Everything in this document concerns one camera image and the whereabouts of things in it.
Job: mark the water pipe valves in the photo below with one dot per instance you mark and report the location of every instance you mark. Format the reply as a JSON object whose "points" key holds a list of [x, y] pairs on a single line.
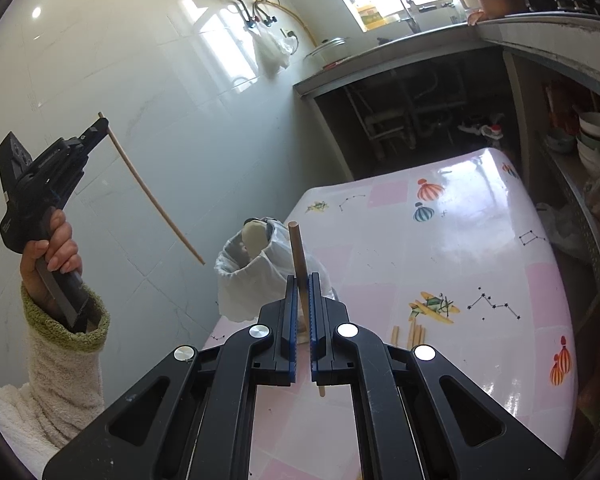
{"points": [[255, 10]]}

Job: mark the crumpled clear plastic bag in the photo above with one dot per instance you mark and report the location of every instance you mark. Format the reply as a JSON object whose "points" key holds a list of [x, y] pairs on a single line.
{"points": [[599, 195]]}

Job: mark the person's left hand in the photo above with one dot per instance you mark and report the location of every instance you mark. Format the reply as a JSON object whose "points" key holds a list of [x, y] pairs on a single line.
{"points": [[65, 245]]}

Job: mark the white and red brush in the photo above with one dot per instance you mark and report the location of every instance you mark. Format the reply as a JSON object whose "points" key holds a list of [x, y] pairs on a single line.
{"points": [[485, 131]]}

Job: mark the brown clay pot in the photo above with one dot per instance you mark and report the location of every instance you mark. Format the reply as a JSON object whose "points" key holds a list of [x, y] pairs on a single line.
{"points": [[500, 2]]}

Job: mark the grey bowl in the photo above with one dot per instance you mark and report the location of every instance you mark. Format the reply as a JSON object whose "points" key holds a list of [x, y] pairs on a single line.
{"points": [[560, 141]]}

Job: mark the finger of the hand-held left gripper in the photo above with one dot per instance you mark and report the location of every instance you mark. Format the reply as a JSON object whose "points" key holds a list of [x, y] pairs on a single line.
{"points": [[82, 131], [92, 137]]}

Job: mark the concrete kitchen counter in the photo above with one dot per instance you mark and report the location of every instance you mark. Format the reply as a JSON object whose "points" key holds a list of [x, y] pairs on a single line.
{"points": [[555, 35]]}

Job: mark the stack of white bowls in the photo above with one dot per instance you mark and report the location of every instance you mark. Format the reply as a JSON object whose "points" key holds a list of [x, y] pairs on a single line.
{"points": [[597, 145]]}

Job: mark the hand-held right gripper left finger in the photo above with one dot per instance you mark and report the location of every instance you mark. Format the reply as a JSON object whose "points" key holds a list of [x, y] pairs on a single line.
{"points": [[293, 340]]}

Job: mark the steel faucet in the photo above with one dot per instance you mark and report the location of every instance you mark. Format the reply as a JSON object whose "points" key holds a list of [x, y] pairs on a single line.
{"points": [[411, 12]]}

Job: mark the small pink dish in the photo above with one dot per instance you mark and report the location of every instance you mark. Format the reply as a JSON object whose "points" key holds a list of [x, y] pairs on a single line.
{"points": [[476, 17]]}

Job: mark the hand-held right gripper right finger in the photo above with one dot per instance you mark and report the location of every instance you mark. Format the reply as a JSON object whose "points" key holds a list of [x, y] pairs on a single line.
{"points": [[313, 360]]}

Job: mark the container with white plastic bag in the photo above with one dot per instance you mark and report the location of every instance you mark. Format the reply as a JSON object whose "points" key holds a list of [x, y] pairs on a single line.
{"points": [[270, 285]]}

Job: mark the yellow container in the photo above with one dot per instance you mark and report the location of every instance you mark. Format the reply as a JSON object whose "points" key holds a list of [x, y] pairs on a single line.
{"points": [[370, 16]]}

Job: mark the beige rice paddle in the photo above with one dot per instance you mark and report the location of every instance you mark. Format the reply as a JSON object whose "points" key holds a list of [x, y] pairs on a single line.
{"points": [[255, 242]]}

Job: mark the glass pot lid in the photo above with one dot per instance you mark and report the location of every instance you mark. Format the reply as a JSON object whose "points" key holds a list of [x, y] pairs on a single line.
{"points": [[327, 50]]}

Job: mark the sink drain pipes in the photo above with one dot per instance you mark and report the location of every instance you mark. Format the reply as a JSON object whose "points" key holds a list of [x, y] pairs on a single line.
{"points": [[390, 125]]}

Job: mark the red packaging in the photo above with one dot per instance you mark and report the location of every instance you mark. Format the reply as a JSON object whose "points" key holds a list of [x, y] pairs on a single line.
{"points": [[567, 105]]}

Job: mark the metal shelf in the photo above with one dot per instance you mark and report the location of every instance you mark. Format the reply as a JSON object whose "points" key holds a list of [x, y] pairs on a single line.
{"points": [[595, 270]]}

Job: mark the black gas stove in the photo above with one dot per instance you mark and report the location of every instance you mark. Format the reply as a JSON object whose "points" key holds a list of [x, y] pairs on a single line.
{"points": [[577, 4]]}

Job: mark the hanging white plastic bag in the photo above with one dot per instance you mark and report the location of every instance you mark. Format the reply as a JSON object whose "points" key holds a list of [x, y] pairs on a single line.
{"points": [[275, 50]]}

